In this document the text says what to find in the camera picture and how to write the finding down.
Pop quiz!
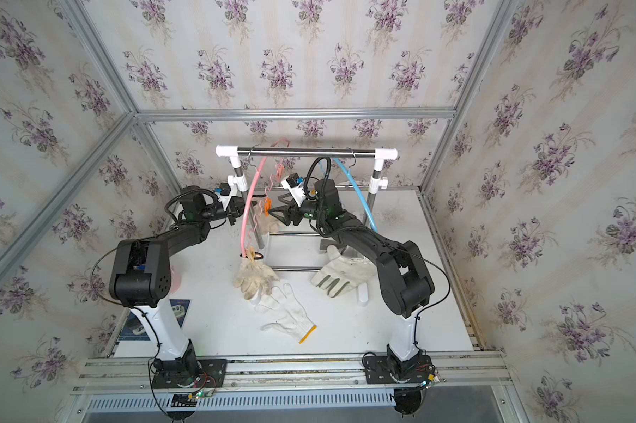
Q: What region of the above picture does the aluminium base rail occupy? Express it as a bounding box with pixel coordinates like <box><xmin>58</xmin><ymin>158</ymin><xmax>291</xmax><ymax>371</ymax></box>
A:
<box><xmin>72</xmin><ymin>352</ymin><xmax>514</xmax><ymax>395</ymax></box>

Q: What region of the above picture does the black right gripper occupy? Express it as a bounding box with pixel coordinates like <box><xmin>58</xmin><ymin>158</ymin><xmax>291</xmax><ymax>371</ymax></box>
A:
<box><xmin>267</xmin><ymin>191</ymin><xmax>328</xmax><ymax>228</ymax></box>

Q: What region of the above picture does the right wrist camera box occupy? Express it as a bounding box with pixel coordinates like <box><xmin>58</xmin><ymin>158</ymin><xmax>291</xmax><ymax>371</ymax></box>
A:
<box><xmin>281</xmin><ymin>173</ymin><xmax>307</xmax><ymax>206</ymax></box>

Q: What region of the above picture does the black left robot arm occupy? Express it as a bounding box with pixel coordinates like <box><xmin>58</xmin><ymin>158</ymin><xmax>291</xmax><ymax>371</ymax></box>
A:
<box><xmin>105</xmin><ymin>183</ymin><xmax>246</xmax><ymax>396</ymax></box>

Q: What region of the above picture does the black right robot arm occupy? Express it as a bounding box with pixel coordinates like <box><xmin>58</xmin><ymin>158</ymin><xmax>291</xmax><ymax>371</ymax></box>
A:
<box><xmin>268</xmin><ymin>173</ymin><xmax>439</xmax><ymax>382</ymax></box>

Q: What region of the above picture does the white and steel drying rack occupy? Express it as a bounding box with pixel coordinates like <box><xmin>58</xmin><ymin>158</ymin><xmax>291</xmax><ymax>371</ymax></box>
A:
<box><xmin>216</xmin><ymin>145</ymin><xmax>405</xmax><ymax>315</ymax></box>

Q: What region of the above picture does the small circuit board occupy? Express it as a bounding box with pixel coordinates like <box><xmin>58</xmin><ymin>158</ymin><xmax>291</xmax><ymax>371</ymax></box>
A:
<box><xmin>169</xmin><ymin>390</ymin><xmax>216</xmax><ymax>409</ymax></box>

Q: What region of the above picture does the blue wavy hanger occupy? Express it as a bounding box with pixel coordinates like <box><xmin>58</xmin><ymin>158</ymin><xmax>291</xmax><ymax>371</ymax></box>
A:
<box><xmin>331</xmin><ymin>158</ymin><xmax>378</xmax><ymax>233</ymax></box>

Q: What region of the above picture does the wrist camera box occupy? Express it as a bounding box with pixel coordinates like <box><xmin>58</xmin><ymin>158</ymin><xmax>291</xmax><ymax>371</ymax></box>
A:
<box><xmin>281</xmin><ymin>173</ymin><xmax>307</xmax><ymax>206</ymax></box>
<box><xmin>215</xmin><ymin>183</ymin><xmax>238</xmax><ymax>211</ymax></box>

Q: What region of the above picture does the pink wavy hanger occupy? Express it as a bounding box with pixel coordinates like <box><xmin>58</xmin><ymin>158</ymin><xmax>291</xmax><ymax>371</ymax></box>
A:
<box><xmin>239</xmin><ymin>138</ymin><xmax>291</xmax><ymax>257</ymax></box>

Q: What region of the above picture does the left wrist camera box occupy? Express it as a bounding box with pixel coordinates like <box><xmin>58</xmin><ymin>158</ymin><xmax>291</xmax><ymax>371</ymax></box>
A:
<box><xmin>215</xmin><ymin>183</ymin><xmax>238</xmax><ymax>211</ymax></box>

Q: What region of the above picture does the yellow clothes peg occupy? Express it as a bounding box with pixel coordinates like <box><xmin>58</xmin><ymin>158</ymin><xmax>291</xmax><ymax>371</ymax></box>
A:
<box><xmin>246</xmin><ymin>247</ymin><xmax>263</xmax><ymax>262</ymax></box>

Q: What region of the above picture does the beige knit glove red cuff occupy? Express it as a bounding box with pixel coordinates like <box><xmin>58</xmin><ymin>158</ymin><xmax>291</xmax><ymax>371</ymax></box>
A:
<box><xmin>233</xmin><ymin>257</ymin><xmax>280</xmax><ymax>301</ymax></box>

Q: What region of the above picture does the orange clothes peg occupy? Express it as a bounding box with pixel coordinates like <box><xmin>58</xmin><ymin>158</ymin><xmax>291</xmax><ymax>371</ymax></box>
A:
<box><xmin>262</xmin><ymin>197</ymin><xmax>272</xmax><ymax>216</ymax></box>

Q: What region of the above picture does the white glove with grey strap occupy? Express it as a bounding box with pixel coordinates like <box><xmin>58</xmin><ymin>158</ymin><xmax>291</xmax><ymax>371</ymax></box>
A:
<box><xmin>311</xmin><ymin>245</ymin><xmax>377</xmax><ymax>298</ymax></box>

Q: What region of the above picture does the blue book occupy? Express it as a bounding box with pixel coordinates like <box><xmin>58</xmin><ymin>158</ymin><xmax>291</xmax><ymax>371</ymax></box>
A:
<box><xmin>119</xmin><ymin>299</ymin><xmax>191</xmax><ymax>341</ymax></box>

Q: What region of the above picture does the pink pen cup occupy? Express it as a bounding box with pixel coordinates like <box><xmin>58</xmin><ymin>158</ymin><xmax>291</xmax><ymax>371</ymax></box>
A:
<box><xmin>170</xmin><ymin>265</ymin><xmax>182</xmax><ymax>294</ymax></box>

